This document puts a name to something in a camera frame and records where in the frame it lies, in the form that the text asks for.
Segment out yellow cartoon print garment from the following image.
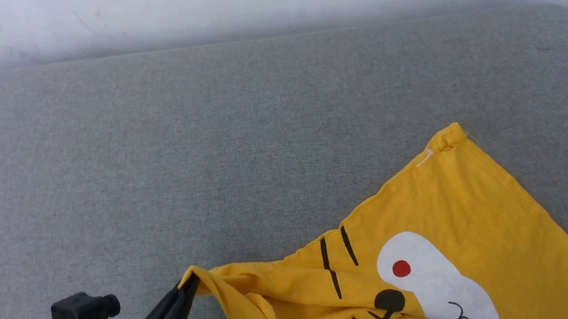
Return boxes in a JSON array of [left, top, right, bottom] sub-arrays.
[[167, 113, 568, 319]]

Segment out grey fabric sofa cushion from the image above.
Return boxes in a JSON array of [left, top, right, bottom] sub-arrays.
[[0, 1, 568, 319]]

